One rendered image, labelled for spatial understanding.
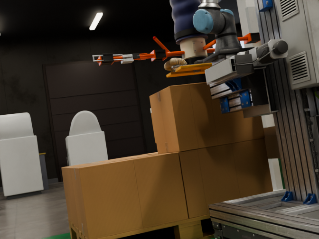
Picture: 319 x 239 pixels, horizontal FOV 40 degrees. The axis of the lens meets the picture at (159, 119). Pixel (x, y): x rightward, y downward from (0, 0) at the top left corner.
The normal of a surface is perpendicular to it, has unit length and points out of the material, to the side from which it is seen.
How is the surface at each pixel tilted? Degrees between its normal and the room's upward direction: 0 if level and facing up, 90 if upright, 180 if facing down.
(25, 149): 90
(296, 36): 90
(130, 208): 90
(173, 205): 90
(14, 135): 80
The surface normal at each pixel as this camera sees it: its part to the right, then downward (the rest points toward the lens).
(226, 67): -0.94, 0.13
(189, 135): 0.33, -0.11
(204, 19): -0.71, 0.20
